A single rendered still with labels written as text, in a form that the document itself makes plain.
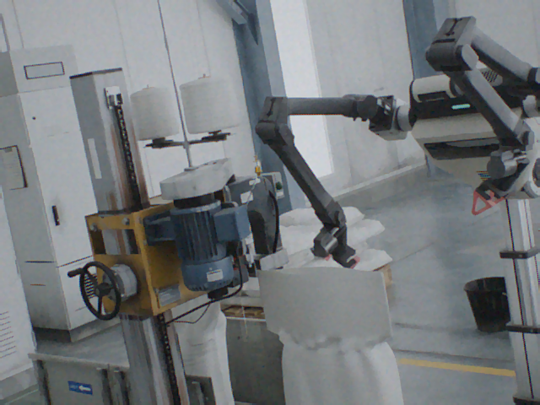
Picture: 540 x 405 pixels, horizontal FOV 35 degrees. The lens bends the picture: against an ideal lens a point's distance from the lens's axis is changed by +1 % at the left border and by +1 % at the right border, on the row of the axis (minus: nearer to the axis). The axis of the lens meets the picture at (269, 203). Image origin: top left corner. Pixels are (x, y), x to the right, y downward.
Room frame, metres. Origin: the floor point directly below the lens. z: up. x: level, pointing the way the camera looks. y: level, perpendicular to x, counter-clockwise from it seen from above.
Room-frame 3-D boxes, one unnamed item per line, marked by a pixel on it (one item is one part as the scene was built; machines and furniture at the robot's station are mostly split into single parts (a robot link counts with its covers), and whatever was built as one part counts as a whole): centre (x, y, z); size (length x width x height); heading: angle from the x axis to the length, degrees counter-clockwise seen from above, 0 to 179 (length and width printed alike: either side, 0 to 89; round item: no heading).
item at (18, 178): (6.38, 1.82, 1.34); 0.24 x 0.04 x 0.32; 47
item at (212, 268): (2.49, 0.22, 1.21); 0.15 x 0.15 x 0.25
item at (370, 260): (6.19, -0.47, 0.20); 0.67 x 0.43 x 0.15; 137
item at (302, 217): (6.35, -0.32, 0.56); 0.67 x 0.43 x 0.15; 47
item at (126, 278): (2.52, 0.49, 1.14); 0.11 x 0.06 x 0.11; 47
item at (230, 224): (2.46, 0.12, 1.25); 0.10 x 0.08 x 0.12; 162
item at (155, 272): (2.67, 0.37, 1.18); 0.34 x 0.25 x 0.31; 137
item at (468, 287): (4.89, -1.18, 0.13); 0.30 x 0.30 x 0.26
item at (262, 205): (2.95, 0.17, 1.21); 0.30 x 0.25 x 0.30; 47
